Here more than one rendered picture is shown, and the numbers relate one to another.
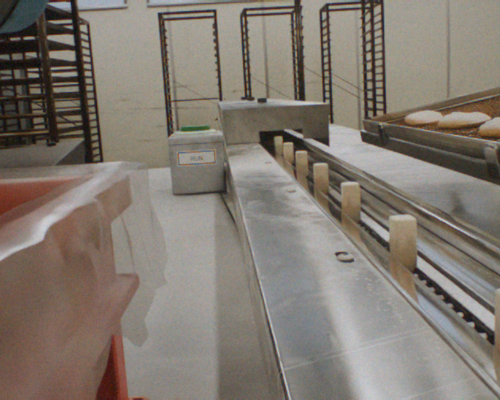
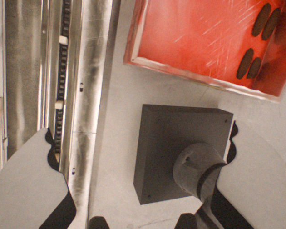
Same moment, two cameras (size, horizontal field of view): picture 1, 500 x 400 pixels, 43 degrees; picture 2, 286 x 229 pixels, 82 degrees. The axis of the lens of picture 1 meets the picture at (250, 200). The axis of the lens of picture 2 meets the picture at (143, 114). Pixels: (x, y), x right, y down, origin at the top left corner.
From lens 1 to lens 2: 41 cm
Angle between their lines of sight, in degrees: 68
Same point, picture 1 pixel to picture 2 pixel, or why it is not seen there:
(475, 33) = not seen: outside the picture
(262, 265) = (100, 88)
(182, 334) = (114, 97)
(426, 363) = (87, 28)
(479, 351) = (71, 41)
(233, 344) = (105, 89)
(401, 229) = (60, 102)
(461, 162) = not seen: hidden behind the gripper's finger
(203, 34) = not seen: outside the picture
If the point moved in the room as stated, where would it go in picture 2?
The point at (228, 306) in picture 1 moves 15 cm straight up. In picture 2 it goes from (103, 110) to (108, 131)
